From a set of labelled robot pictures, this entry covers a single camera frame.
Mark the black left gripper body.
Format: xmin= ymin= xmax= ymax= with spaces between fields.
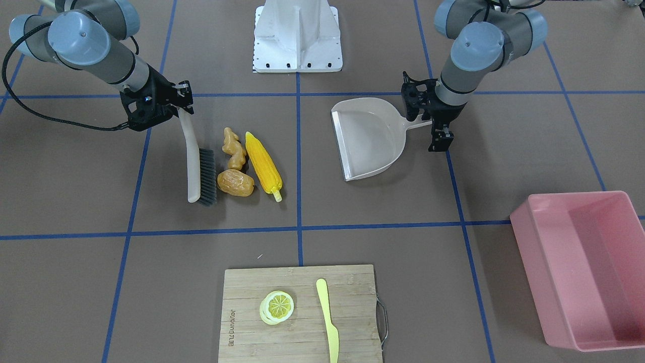
xmin=401 ymin=72 xmax=462 ymax=129

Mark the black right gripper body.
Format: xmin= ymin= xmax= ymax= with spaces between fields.
xmin=120 ymin=67 xmax=195 ymax=132

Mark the beige dustpan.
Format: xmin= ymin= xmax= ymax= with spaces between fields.
xmin=330 ymin=97 xmax=432 ymax=182

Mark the tan toy ginger root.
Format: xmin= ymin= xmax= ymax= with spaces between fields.
xmin=222 ymin=127 xmax=247 ymax=171

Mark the beige brush with black bristles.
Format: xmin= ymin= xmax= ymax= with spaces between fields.
xmin=178 ymin=108 xmax=217 ymax=206

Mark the brown toy potato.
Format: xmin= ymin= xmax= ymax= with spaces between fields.
xmin=217 ymin=168 xmax=255 ymax=197

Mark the yellow toy corn cob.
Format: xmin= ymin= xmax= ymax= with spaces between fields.
xmin=245 ymin=131 xmax=283 ymax=203

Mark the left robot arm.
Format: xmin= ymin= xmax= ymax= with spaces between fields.
xmin=401 ymin=1 xmax=548 ymax=152

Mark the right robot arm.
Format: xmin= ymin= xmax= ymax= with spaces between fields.
xmin=2 ymin=1 xmax=194 ymax=136

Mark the pink plastic bin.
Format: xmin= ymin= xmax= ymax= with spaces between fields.
xmin=510 ymin=191 xmax=644 ymax=352

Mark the yellow plastic knife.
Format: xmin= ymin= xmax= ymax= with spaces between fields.
xmin=316 ymin=278 xmax=340 ymax=362

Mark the yellow toy lemon slice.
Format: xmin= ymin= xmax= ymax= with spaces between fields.
xmin=260 ymin=291 xmax=295 ymax=325

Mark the bamboo cutting board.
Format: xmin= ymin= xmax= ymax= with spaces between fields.
xmin=217 ymin=264 xmax=383 ymax=362

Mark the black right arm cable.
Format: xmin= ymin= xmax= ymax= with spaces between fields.
xmin=2 ymin=20 xmax=129 ymax=133

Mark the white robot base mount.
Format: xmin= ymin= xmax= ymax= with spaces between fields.
xmin=252 ymin=1 xmax=343 ymax=73

